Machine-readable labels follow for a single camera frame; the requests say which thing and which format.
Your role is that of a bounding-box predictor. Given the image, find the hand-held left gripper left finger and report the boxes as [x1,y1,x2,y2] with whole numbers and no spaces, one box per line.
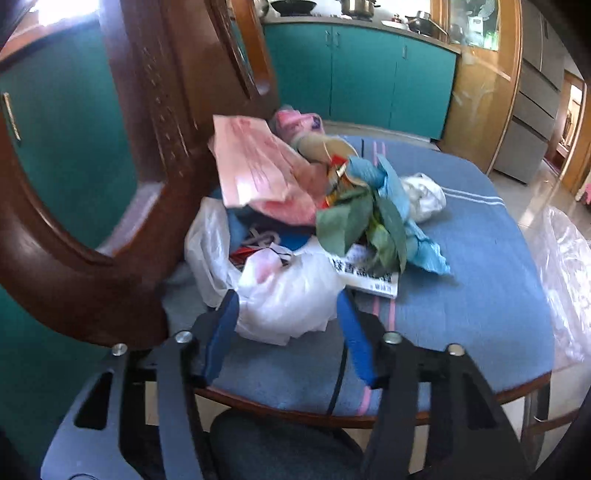
[41,290,241,480]

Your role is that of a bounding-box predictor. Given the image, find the white plastic bag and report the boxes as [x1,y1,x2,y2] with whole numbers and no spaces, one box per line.
[185,198,347,346]

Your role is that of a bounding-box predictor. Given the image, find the pink packet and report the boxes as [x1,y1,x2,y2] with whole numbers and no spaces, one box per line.
[270,106,324,144]

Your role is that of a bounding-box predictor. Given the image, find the steel pot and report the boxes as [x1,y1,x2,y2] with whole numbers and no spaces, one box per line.
[339,0,378,22]

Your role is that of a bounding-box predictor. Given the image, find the crumpled blue paper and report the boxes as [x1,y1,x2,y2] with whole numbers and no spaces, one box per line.
[346,154,451,276]

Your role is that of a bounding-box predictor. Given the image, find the pink plastic bag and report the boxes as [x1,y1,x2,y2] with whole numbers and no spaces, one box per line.
[208,114,331,227]

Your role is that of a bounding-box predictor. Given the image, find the beige paper cup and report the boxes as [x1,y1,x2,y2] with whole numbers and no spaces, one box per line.
[295,134,358,164]

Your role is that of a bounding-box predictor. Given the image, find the black wok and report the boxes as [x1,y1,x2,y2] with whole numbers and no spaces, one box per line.
[270,0,318,14]

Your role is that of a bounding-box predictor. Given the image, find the dark blue wrapper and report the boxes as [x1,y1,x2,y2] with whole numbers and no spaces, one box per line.
[226,205,315,252]

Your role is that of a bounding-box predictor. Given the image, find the crumpled white tissue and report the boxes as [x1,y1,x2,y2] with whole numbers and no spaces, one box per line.
[399,173,447,223]

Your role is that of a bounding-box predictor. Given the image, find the wooden glass cabinet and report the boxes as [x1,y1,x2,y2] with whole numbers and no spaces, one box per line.
[431,0,523,175]

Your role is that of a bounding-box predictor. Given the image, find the red snack wrapper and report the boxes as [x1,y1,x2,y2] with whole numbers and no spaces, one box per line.
[323,154,365,208]

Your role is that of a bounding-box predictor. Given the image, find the black cable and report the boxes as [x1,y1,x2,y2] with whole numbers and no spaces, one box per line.
[325,344,349,416]

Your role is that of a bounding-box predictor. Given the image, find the dark chair seat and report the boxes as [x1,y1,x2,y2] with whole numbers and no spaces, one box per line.
[210,408,365,480]

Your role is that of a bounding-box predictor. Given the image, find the lidded cooking pot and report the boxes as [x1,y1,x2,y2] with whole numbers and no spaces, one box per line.
[405,11,448,37]

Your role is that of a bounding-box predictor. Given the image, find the wooden door frame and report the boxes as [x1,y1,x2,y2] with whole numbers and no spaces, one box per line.
[549,71,591,200]

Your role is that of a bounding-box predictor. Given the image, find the grey refrigerator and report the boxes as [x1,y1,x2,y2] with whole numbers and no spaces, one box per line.
[493,0,570,185]

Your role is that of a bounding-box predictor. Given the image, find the round wooden table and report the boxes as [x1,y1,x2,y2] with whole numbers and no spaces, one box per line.
[194,371,555,467]

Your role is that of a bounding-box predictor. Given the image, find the printed white booklet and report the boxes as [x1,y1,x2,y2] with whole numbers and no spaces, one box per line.
[330,242,399,299]

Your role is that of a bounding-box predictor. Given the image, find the teal kitchen cabinet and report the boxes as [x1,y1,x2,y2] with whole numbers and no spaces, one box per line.
[263,18,461,140]

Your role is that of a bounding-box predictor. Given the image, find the white mesh waste basket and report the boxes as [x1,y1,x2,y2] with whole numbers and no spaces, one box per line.
[524,205,591,372]

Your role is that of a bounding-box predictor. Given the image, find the blue striped tablecloth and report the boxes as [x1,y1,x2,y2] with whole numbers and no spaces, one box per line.
[161,134,555,418]

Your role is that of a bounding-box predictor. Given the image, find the green leaves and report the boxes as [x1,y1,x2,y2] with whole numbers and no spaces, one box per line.
[316,187,409,278]

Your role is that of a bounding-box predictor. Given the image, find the teal cabinet with gold handle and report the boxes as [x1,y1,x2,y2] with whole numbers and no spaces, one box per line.
[0,21,139,462]

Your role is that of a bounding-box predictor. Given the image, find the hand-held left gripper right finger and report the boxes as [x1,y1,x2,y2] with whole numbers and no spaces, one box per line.
[336,291,532,480]

